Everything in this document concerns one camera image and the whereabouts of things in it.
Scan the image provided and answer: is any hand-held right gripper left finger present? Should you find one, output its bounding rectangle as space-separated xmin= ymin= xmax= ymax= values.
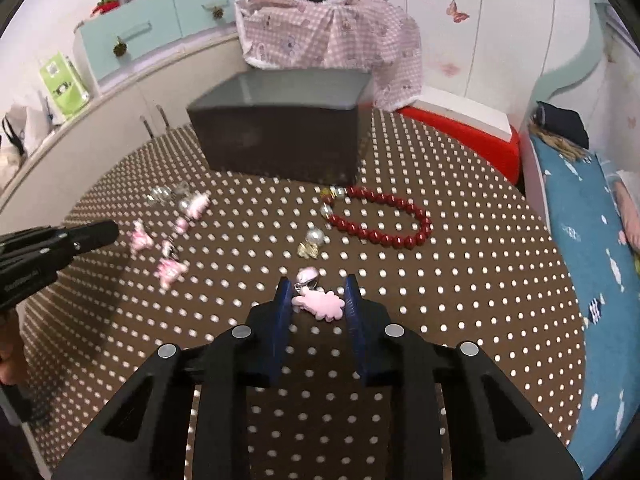
xmin=52 ymin=276 xmax=294 ymax=480

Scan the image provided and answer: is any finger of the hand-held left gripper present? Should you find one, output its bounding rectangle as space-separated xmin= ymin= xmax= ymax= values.
xmin=0 ymin=220 xmax=120 ymax=281

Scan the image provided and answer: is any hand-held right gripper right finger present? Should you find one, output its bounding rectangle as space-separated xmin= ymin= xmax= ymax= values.
xmin=344 ymin=274 xmax=584 ymax=480

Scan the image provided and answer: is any pink cloud charm with bell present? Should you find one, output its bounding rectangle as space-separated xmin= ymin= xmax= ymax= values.
xmin=291 ymin=266 xmax=346 ymax=322

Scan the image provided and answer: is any pink charm bracelet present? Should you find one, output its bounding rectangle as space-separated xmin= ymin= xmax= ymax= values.
xmin=130 ymin=182 xmax=211 ymax=291

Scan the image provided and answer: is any dark grey jewelry box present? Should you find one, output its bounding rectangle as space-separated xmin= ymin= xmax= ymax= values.
xmin=186 ymin=67 xmax=374 ymax=186

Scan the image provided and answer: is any person's left hand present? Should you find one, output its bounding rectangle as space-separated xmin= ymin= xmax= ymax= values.
xmin=0 ymin=310 xmax=27 ymax=387

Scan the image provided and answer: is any pearl and gold earring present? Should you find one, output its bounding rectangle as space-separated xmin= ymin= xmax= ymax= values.
xmin=298 ymin=227 xmax=326 ymax=260

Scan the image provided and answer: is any white bag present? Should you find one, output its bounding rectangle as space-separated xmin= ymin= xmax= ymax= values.
xmin=0 ymin=104 xmax=47 ymax=192

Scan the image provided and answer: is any white cabinet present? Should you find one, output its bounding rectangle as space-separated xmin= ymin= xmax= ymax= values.
xmin=0 ymin=32 xmax=251 ymax=216

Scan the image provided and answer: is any brown polka-dot tablecloth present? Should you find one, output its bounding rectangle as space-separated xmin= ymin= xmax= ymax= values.
xmin=10 ymin=105 xmax=587 ymax=480

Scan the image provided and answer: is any green box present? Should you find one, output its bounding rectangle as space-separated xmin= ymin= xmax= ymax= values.
xmin=38 ymin=51 xmax=91 ymax=122

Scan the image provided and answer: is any red stool with white cushion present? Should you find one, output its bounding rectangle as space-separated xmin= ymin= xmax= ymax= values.
xmin=394 ymin=85 xmax=522 ymax=187

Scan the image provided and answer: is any teal drawer unit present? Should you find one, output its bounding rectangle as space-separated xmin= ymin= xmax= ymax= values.
xmin=79 ymin=0 xmax=242 ymax=82

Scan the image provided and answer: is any blue printed bedsheet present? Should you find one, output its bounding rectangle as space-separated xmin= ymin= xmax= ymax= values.
xmin=529 ymin=134 xmax=640 ymax=480

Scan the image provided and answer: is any pink checkered cloth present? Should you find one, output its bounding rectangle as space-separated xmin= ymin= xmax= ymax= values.
xmin=234 ymin=0 xmax=425 ymax=111

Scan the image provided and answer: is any dark cloth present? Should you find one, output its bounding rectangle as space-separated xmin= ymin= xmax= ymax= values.
xmin=536 ymin=101 xmax=590 ymax=150

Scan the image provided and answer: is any red bead bracelet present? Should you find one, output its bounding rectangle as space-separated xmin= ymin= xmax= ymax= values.
xmin=320 ymin=185 xmax=434 ymax=251

